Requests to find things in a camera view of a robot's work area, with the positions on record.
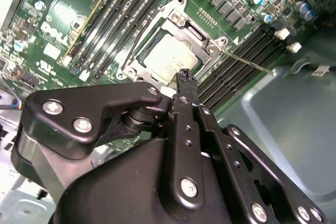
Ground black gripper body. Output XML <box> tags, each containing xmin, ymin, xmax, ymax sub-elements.
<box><xmin>51</xmin><ymin>136</ymin><xmax>252</xmax><ymax>224</ymax></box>

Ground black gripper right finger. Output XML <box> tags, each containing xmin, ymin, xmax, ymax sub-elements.
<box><xmin>187</xmin><ymin>72</ymin><xmax>329</xmax><ymax>224</ymax></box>

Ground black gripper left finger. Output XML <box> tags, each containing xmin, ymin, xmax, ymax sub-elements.
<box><xmin>10</xmin><ymin>68</ymin><xmax>205</xmax><ymax>211</ymax></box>

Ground metal locking lever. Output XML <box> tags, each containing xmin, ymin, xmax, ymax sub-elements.
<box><xmin>222</xmin><ymin>49</ymin><xmax>275</xmax><ymax>75</ymax></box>
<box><xmin>122</xmin><ymin>6</ymin><xmax>169</xmax><ymax>69</ymax></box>

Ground silver CPU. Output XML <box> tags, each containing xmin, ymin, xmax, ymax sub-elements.
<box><xmin>143</xmin><ymin>35</ymin><xmax>199</xmax><ymax>84</ymax></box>

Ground metal socket cover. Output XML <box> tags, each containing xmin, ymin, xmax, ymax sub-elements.
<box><xmin>125</xmin><ymin>8</ymin><xmax>218</xmax><ymax>86</ymax></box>

